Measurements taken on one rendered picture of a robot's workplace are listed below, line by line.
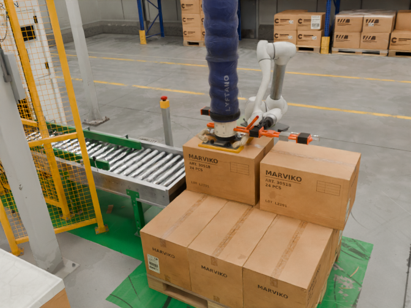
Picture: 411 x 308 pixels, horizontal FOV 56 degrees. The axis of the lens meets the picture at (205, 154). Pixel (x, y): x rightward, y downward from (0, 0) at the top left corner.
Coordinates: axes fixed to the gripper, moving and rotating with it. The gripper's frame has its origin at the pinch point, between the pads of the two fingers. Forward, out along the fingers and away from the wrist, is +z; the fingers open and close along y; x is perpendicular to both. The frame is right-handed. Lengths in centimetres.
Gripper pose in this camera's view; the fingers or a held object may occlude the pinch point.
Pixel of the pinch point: (257, 131)
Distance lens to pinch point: 285.0
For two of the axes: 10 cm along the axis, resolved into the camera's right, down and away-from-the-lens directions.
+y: 0.6, 8.9, 4.5
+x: -8.6, -1.8, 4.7
